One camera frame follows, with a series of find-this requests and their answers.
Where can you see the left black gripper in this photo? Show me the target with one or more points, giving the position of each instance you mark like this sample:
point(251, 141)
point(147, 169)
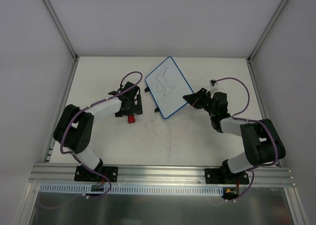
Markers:
point(134, 110)

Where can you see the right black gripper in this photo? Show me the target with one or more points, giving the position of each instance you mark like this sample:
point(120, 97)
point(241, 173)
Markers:
point(202, 99)

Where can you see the red bone-shaped eraser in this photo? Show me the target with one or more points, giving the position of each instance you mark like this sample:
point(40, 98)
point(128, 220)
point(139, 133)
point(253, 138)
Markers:
point(131, 119)

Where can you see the blue-framed whiteboard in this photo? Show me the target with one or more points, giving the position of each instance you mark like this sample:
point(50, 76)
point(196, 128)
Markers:
point(168, 85)

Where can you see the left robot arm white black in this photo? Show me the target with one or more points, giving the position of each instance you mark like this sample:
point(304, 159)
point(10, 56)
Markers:
point(74, 128)

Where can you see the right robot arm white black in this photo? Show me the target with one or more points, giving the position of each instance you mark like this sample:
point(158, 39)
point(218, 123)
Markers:
point(261, 142)

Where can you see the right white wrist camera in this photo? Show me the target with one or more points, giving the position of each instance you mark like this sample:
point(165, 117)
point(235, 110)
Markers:
point(214, 86)

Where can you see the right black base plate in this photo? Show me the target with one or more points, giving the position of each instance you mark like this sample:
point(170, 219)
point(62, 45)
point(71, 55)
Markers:
point(216, 176)

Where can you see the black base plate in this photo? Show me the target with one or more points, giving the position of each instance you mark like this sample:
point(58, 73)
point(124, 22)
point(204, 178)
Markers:
point(216, 176)
point(84, 175)

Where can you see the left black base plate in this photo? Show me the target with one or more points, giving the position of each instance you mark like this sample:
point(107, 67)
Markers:
point(84, 175)

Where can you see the slotted white cable duct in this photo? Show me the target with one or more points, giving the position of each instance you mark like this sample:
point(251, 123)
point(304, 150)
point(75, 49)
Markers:
point(77, 188)

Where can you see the aluminium mounting rail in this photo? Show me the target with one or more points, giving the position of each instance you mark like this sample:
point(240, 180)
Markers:
point(160, 175)

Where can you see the left aluminium frame post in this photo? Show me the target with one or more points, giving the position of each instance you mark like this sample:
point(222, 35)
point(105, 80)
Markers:
point(53, 15)

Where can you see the aluminium frame post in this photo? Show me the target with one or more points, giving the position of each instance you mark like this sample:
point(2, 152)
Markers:
point(277, 12)
point(53, 15)

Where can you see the right aluminium frame post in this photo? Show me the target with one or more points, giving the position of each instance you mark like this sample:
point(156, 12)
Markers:
point(277, 12)

